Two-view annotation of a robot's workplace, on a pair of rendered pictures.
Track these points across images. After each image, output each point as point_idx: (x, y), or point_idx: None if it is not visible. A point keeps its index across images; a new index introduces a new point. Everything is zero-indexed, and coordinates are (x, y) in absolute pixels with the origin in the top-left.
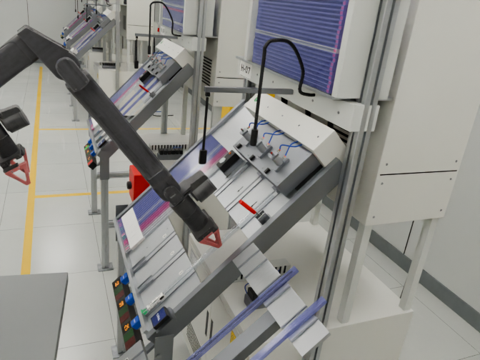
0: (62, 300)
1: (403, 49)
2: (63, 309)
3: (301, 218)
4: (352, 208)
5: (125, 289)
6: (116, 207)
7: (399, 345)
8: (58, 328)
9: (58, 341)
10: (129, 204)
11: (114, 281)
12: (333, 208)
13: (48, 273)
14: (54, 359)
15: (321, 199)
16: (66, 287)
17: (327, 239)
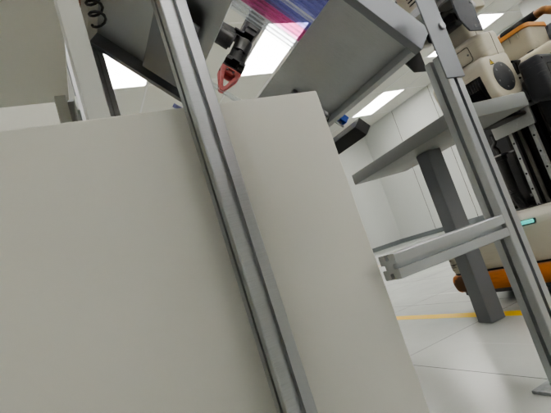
0: (418, 131)
1: None
2: (421, 143)
3: (143, 78)
4: None
5: (343, 131)
6: (434, 3)
7: None
8: (393, 148)
9: (389, 157)
10: (397, 5)
11: (366, 123)
12: (109, 74)
13: (475, 102)
14: (375, 162)
15: (121, 64)
16: (444, 125)
17: (117, 105)
